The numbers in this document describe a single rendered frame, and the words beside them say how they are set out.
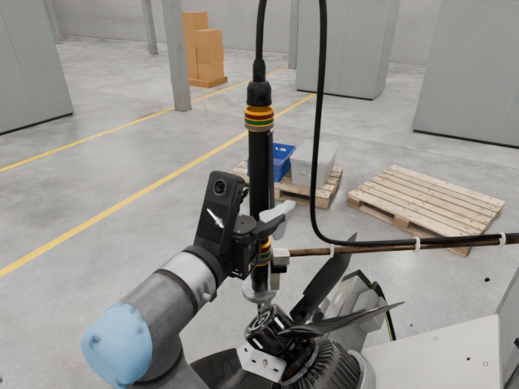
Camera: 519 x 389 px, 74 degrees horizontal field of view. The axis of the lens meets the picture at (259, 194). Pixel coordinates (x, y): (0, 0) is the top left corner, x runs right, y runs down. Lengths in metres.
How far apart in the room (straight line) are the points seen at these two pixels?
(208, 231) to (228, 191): 0.06
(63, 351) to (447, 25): 5.70
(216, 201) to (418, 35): 12.31
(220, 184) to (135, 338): 0.21
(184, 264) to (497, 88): 5.74
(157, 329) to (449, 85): 5.78
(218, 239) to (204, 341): 2.01
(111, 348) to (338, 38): 7.65
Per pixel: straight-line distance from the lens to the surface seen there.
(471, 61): 5.92
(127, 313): 0.40
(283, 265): 0.65
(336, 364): 0.94
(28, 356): 2.77
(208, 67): 8.70
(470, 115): 6.07
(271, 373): 0.89
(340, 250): 0.67
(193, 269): 0.44
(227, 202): 0.46
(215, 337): 2.46
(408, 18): 12.69
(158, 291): 0.42
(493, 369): 0.83
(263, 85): 0.49
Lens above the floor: 1.95
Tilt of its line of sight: 30 degrees down
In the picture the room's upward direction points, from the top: straight up
